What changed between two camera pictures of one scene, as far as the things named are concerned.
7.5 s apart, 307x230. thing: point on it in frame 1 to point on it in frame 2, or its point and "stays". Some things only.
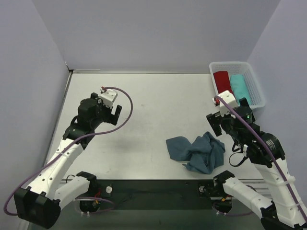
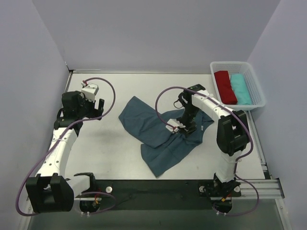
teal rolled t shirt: (240, 87) stays
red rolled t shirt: (222, 81) stays
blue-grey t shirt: (205, 153) to (160, 150)
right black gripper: (216, 123) to (188, 125)
